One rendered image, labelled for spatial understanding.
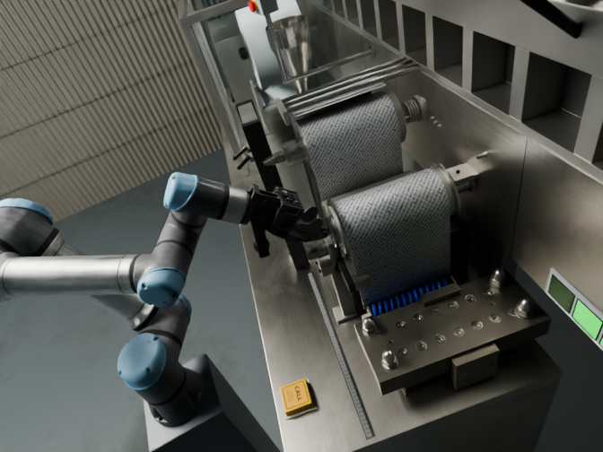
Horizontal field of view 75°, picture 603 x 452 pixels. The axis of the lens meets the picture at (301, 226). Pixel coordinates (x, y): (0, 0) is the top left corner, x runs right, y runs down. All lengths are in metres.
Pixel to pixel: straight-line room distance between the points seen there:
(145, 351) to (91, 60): 3.19
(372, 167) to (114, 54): 3.16
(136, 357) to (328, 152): 0.67
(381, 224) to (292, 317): 0.48
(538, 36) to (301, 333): 0.88
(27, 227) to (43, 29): 3.02
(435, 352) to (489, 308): 0.17
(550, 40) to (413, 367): 0.65
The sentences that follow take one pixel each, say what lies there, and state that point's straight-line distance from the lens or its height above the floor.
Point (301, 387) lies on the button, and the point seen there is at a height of 0.92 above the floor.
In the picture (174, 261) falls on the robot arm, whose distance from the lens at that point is 0.77.
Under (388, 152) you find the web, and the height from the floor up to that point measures 1.28.
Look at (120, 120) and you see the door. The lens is 4.09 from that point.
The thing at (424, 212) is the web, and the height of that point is 1.27.
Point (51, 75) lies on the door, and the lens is 4.01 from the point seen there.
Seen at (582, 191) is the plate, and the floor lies 1.41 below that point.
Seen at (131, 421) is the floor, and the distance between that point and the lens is 2.48.
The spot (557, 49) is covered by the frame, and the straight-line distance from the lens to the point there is 0.70.
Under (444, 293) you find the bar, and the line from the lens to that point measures 1.02.
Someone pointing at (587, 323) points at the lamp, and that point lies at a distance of 0.85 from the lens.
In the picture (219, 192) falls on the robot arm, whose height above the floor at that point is 1.45.
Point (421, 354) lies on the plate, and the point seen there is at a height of 1.03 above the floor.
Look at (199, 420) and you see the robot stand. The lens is 1.17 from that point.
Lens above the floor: 1.85
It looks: 40 degrees down
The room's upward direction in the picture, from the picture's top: 18 degrees counter-clockwise
